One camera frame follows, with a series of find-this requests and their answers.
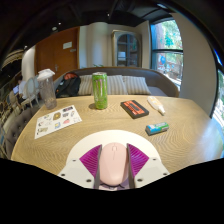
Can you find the striped cushion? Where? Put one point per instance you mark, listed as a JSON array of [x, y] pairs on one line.
[[85, 85], [116, 85], [137, 85]]

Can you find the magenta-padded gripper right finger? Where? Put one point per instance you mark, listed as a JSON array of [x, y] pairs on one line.
[[151, 171]]

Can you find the clear tumbler white lid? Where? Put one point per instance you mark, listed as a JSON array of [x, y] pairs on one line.
[[47, 90]]

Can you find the pink computer mouse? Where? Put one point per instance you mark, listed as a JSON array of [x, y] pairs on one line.
[[114, 164]]

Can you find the brown wooden door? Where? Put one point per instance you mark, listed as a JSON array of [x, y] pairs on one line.
[[53, 56]]

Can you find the white tube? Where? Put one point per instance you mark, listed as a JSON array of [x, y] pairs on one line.
[[156, 104]]

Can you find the white sticker sheet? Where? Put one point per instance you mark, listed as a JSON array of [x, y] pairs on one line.
[[56, 120]]

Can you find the black backpack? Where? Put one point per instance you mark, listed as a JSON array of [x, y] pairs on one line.
[[68, 85]]

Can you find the black-framed window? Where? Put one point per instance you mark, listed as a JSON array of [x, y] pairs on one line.
[[166, 50], [220, 100]]

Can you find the grey curved sofa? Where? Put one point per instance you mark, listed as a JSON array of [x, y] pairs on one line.
[[160, 81]]

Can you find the arched glass cabinet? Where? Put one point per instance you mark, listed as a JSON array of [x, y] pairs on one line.
[[126, 49]]

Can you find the white door sign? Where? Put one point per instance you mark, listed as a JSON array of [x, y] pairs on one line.
[[67, 45]]

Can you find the green drink can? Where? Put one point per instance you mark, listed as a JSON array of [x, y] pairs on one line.
[[100, 91]]

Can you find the small teal pack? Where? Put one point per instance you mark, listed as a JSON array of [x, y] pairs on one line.
[[157, 128]]

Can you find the black and red box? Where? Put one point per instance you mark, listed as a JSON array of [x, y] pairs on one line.
[[134, 109]]

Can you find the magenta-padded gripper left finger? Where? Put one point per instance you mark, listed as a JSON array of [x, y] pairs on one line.
[[74, 171]]

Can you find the group of white chairs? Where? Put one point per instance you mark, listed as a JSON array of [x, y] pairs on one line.
[[30, 88]]

